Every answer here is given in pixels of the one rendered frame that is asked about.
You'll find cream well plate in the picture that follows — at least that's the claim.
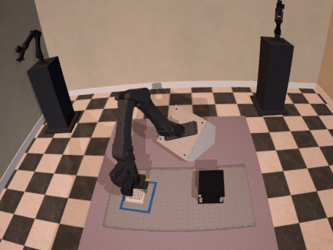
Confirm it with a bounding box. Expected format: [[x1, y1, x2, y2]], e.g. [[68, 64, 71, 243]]
[[126, 189, 146, 204]]

